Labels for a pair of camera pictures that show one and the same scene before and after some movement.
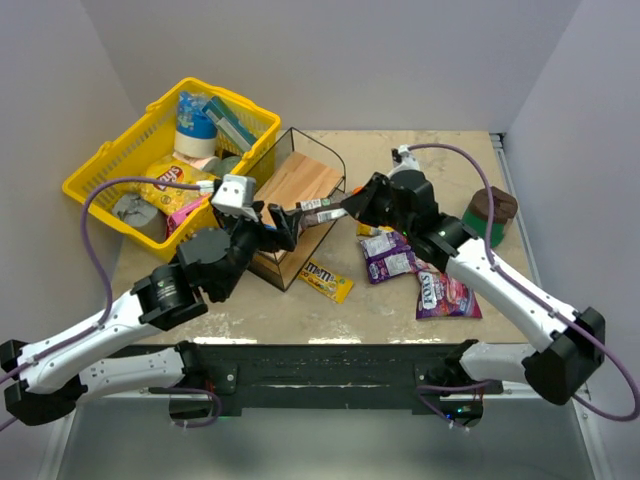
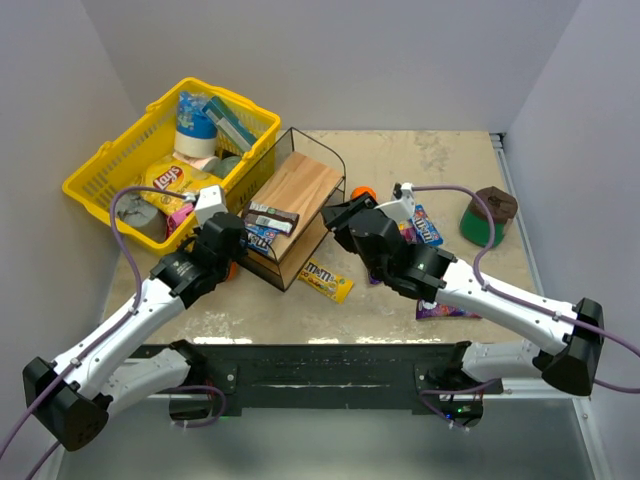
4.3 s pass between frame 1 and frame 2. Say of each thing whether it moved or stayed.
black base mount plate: stayed
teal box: stayed
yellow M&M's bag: stayed
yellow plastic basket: stayed
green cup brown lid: stayed
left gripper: moved
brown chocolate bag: moved
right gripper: moved
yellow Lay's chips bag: stayed
